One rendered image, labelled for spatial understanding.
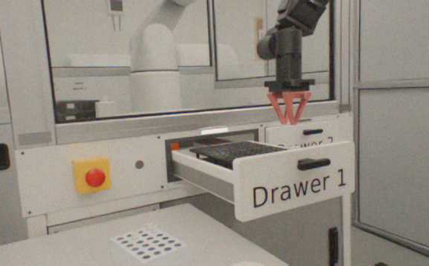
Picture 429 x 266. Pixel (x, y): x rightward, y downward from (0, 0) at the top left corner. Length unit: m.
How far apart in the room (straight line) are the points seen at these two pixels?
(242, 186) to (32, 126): 0.46
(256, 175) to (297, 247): 0.66
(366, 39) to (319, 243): 1.64
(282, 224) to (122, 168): 0.56
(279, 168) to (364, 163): 2.04
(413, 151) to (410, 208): 0.36
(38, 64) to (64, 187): 0.27
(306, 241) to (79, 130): 0.82
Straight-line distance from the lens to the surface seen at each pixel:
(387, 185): 2.60
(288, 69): 0.77
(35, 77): 0.83
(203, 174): 0.75
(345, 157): 0.77
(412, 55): 2.43
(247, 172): 0.61
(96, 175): 0.78
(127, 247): 0.64
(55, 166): 0.84
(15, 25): 0.84
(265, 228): 1.14
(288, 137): 1.08
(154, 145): 0.88
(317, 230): 1.29
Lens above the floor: 1.05
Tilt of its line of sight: 7 degrees down
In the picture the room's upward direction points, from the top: 3 degrees counter-clockwise
